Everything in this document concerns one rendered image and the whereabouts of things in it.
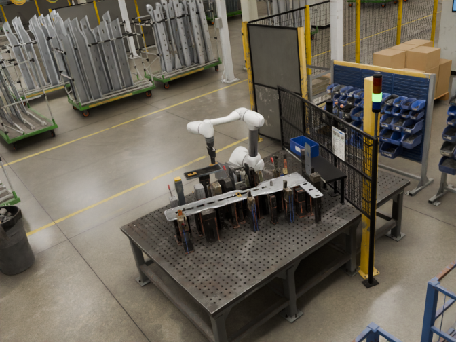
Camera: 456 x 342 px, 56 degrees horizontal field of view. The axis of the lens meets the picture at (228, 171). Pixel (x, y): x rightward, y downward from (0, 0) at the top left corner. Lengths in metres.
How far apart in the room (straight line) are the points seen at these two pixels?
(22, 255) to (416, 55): 6.81
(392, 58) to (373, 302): 4.88
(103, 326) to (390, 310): 2.69
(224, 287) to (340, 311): 1.24
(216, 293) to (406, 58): 6.09
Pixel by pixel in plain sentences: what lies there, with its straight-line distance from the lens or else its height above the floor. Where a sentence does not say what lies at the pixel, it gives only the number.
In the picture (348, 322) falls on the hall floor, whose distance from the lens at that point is 4.19.
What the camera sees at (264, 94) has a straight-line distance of 7.00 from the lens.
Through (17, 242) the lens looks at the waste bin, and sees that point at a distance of 5.53.
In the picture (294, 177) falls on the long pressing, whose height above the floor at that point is 1.00.
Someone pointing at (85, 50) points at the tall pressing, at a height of 1.40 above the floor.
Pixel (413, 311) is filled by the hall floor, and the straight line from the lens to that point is 4.37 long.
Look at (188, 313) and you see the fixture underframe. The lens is 4.07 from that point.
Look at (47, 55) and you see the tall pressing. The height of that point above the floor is 1.07.
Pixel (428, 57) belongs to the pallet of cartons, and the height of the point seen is 0.97.
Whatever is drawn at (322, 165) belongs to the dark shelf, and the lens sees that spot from 4.39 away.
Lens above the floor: 3.09
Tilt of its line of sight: 28 degrees down
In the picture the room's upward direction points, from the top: 8 degrees counter-clockwise
